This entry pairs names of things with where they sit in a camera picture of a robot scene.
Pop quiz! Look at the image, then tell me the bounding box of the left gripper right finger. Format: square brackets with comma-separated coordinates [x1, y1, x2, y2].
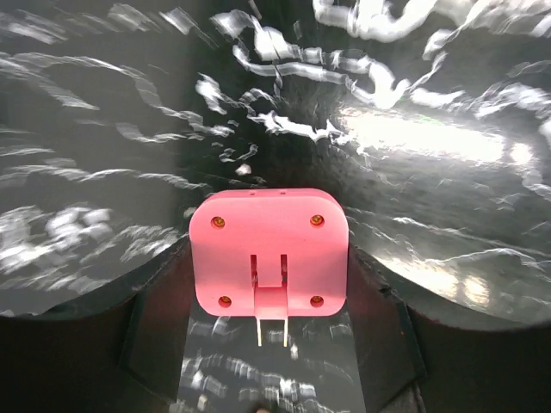
[347, 247, 550, 412]

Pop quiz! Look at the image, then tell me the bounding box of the pink plug adapter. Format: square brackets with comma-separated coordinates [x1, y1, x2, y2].
[189, 188, 349, 323]

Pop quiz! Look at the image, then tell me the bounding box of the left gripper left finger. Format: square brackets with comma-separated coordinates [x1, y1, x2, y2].
[1, 240, 194, 412]

